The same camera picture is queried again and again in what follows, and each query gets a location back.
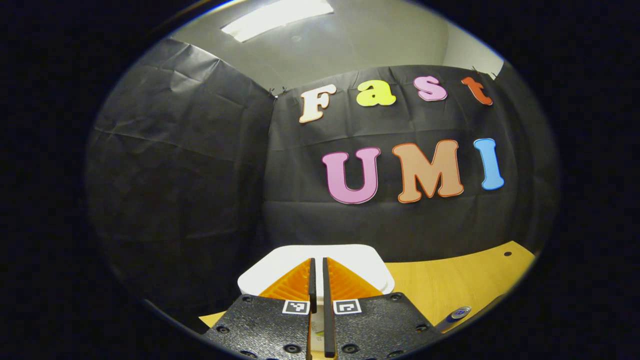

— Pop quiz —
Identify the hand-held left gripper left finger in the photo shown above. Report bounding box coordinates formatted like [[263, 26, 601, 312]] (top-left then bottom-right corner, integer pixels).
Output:
[[202, 257, 318, 360]]

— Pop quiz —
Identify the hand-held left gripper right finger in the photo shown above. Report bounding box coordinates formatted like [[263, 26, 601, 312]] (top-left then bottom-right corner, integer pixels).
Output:
[[322, 257, 444, 360]]

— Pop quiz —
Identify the white desktop garbage bin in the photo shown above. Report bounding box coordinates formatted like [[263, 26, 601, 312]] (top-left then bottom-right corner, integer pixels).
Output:
[[237, 244, 396, 351]]

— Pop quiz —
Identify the wooden desktop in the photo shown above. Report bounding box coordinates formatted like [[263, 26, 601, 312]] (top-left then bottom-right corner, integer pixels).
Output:
[[199, 241, 537, 360]]

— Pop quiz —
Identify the black backdrop cloth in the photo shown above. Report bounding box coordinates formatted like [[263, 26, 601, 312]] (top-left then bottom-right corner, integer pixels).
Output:
[[85, 37, 558, 321]]

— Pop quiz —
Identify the rectangular ceiling light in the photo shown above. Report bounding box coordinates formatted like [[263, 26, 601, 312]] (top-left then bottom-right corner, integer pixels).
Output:
[[221, 0, 335, 43]]

